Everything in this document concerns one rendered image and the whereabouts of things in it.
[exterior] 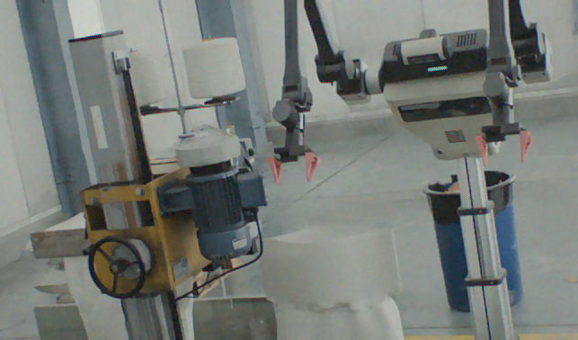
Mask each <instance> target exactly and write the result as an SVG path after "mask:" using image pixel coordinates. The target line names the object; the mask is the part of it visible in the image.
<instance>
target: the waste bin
mask: <svg viewBox="0 0 578 340"><path fill-rule="evenodd" d="M484 177H485V189H486V197H487V200H488V201H493V202H494V208H493V211H494V223H495V230H496V237H497V244H498V250H499V256H500V263H501V267H503V269H506V272H507V275H506V277H505V278H506V284H507V291H508V298H509V304H510V306H511V305H513V304H515V303H517V302H518V301H521V300H522V298H523V296H524V292H523V284H522V277H521V275H520V258H519V249H518V240H517V232H516V224H515V214H514V206H513V204H514V203H515V202H514V191H513V183H514V182H515V180H516V176H515V174H514V173H512V172H510V171H506V170H498V169H485V170H484ZM500 181H502V183H500ZM456 182H458V173H455V174H448V175H444V176H442V177H438V178H436V179H433V181H431V182H429V183H427V184H426V185H425V186H424V187H423V188H422V191H423V193H424V194H426V195H427V200H428V204H429V208H430V211H431V215H432V219H433V224H434V230H435V236H436V240H437V246H438V250H439V256H440V265H441V270H442V276H443V281H444V286H445V291H446V296H447V300H448V301H449V305H450V306H451V307H452V308H454V309H457V310H462V311H469V312H470V307H469V300H468V294H467V286H465V279H466V277H467V276H468V269H467V258H466V251H465V245H464V238H463V232H462V225H461V218H460V216H459V215H458V208H459V207H460V206H461V205H462V200H461V194H460V192H448V188H449V187H450V186H452V185H453V184H454V183H456ZM499 183H500V184H499ZM486 187H488V188H486ZM444 191H446V192H444Z"/></svg>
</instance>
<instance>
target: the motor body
mask: <svg viewBox="0 0 578 340"><path fill-rule="evenodd" d="M237 172H238V166H233V165H232V166H231V167H229V168H227V169H224V170H220V171H217V172H212V173H207V174H192V173H189V174H187V175H186V180H187V182H188V183H187V187H188V188H189V191H190V189H191V191H190V195H191V192H192V197H193V201H194V207H195V208H193V204H192V200H191V204H192V209H191V210H192V215H193V219H194V225H195V227H196V228H199V229H198V230H197V231H196V235H197V237H196V240H198V244H199V248H200V253H201V255H202V256H203V257H204V258H205V259H207V260H209V261H226V260H231V259H235V258H237V257H240V256H242V255H245V254H246V253H248V252H249V250H250V248H251V245H252V240H251V235H250V227H251V226H249V223H248V221H246V220H244V216H243V212H242V206H239V201H238V197H237V191H236V173H237Z"/></svg>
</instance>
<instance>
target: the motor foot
mask: <svg viewBox="0 0 578 340"><path fill-rule="evenodd" d="M190 191H191V189H190ZM190 191H189V188H188V187H187V184H183V185H180V183H179V178H174V179H172V180H170V182H168V183H165V184H163V185H161V186H159V187H157V188H156V192H157V197H158V201H159V206H160V211H161V212H163V215H162V217H166V216H167V215H169V214H171V213H173V212H176V211H179V210H189V209H192V204H193V208H195V207H194V201H193V197H192V192H191V195H190ZM191 200H192V204H191Z"/></svg>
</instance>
